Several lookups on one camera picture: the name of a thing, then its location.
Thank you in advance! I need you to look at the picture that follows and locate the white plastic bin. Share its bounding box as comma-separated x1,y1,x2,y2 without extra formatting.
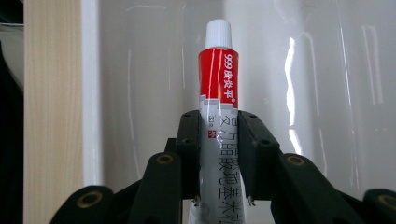
80,0,396,224

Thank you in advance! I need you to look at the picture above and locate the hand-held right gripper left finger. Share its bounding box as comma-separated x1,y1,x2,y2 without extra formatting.
175,109,202,201

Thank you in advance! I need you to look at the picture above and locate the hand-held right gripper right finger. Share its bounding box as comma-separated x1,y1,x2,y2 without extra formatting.
237,109,281,202

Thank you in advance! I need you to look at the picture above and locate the red and grey ointment tube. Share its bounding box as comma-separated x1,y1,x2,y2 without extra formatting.
188,19,248,224

